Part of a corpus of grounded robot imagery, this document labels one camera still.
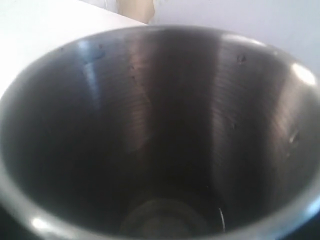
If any stainless steel cup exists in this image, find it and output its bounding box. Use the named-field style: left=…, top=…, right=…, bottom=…
left=0, top=25, right=320, bottom=240

